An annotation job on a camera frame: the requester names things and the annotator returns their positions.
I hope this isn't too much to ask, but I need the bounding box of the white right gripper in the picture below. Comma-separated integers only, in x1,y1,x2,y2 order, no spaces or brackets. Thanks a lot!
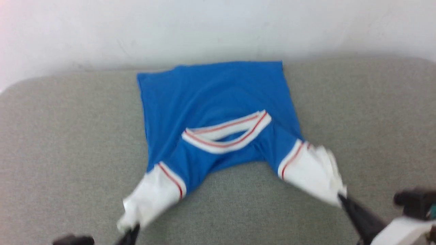
337,193,436,245

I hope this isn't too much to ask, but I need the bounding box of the grey fabric sofa seat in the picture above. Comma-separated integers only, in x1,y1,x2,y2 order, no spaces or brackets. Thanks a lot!
0,56,436,245

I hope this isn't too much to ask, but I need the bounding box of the blue and white jersey shirt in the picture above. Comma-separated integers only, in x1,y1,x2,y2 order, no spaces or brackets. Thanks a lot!
116,61,348,235

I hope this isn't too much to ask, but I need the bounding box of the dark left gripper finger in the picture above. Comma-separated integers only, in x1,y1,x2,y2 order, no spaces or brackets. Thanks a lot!
114,224,140,245

